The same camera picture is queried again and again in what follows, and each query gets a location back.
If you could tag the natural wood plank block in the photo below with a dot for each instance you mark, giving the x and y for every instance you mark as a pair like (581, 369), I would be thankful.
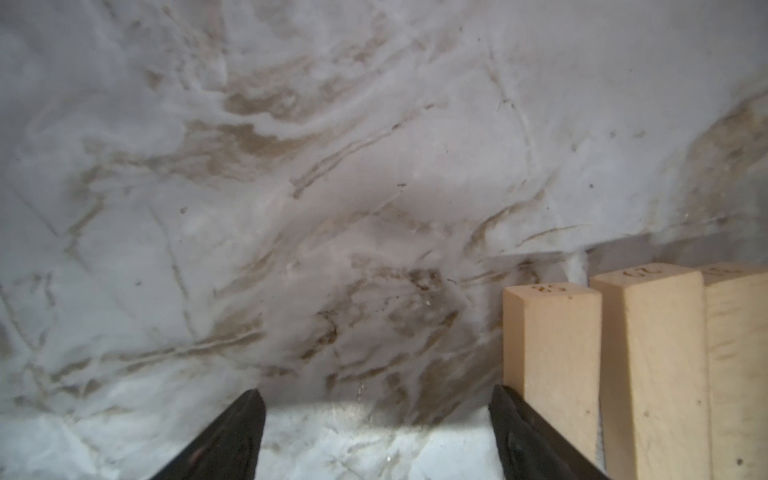
(654, 375)
(736, 320)
(551, 356)

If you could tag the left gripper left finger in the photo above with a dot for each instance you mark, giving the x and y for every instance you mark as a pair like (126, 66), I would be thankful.
(227, 449)

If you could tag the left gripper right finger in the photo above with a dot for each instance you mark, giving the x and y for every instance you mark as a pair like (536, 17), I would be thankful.
(529, 448)

